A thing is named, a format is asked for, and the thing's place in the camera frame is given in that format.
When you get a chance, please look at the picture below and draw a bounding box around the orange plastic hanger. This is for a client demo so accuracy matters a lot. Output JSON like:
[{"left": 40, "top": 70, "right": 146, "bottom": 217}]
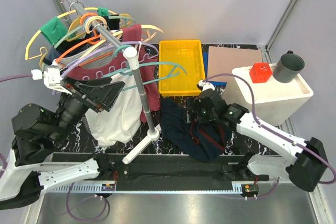
[{"left": 45, "top": 7, "right": 120, "bottom": 64}]

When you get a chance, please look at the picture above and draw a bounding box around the lavender plastic hanger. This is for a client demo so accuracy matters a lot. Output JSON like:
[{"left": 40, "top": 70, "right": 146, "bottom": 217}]
[{"left": 59, "top": 40, "right": 159, "bottom": 80}]

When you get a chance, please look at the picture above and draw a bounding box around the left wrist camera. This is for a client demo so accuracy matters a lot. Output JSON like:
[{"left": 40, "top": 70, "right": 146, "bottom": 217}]
[{"left": 30, "top": 66, "right": 68, "bottom": 93}]

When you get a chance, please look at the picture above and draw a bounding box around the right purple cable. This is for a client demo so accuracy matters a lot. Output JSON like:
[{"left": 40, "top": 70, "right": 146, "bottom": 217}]
[{"left": 204, "top": 72, "right": 336, "bottom": 198}]

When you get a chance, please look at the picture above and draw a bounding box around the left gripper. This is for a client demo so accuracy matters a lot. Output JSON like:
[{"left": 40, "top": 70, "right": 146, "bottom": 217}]
[{"left": 51, "top": 76, "right": 127, "bottom": 142}]

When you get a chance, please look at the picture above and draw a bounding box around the navy tank top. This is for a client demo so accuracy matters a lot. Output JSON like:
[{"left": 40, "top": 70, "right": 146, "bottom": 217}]
[{"left": 160, "top": 99, "right": 232, "bottom": 162}]

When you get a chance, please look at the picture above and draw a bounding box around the yellow plastic hanger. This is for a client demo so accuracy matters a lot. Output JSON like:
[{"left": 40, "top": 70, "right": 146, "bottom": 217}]
[{"left": 25, "top": 7, "right": 117, "bottom": 60}]

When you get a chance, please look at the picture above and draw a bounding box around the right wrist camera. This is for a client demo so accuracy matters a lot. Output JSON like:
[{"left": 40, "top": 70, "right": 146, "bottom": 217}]
[{"left": 197, "top": 80, "right": 215, "bottom": 92}]

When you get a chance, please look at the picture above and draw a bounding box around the dark green mug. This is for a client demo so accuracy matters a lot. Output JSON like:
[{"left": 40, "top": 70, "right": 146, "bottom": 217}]
[{"left": 273, "top": 50, "right": 305, "bottom": 83}]

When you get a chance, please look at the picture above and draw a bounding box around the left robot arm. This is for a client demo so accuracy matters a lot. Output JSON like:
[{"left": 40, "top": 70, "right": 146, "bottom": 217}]
[{"left": 1, "top": 77, "right": 125, "bottom": 210}]

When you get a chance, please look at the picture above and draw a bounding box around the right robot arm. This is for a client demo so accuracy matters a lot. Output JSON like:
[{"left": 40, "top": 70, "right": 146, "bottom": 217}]
[{"left": 186, "top": 93, "right": 328, "bottom": 192}]

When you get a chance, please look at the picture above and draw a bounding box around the pink board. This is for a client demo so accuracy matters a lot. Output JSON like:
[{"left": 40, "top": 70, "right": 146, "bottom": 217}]
[{"left": 207, "top": 46, "right": 263, "bottom": 77}]

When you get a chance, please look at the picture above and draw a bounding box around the green garment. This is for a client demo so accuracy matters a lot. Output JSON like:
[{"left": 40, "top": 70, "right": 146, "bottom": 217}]
[{"left": 31, "top": 7, "right": 115, "bottom": 46}]

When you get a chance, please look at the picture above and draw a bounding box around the red cube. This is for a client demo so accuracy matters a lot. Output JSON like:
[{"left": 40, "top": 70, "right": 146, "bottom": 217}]
[{"left": 249, "top": 62, "right": 272, "bottom": 83}]

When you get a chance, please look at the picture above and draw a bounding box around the yellow plastic tray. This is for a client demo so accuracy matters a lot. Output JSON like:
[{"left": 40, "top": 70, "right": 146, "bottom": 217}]
[{"left": 159, "top": 39, "right": 205, "bottom": 97}]

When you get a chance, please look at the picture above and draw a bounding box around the maroon white tank top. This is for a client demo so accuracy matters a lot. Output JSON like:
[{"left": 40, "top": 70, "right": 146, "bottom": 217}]
[{"left": 60, "top": 45, "right": 161, "bottom": 147}]

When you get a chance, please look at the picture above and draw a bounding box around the teal plastic hanger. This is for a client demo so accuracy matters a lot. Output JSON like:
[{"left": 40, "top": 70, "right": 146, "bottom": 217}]
[{"left": 102, "top": 44, "right": 188, "bottom": 92}]

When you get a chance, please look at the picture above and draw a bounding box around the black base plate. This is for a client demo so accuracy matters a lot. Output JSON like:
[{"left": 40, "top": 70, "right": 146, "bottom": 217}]
[{"left": 60, "top": 153, "right": 271, "bottom": 192}]

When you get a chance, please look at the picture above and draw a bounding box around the white storage box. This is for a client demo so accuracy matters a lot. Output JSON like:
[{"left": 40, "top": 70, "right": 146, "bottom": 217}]
[{"left": 222, "top": 66, "right": 313, "bottom": 126}]

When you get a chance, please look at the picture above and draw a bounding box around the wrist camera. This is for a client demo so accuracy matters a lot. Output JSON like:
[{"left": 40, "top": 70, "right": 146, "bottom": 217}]
[
  {"left": 197, "top": 80, "right": 215, "bottom": 92},
  {"left": 30, "top": 66, "right": 68, "bottom": 93}
]

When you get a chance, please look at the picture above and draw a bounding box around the metal clothes rack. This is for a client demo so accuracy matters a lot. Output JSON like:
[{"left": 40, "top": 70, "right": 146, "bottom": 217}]
[{"left": 36, "top": 0, "right": 182, "bottom": 165}]

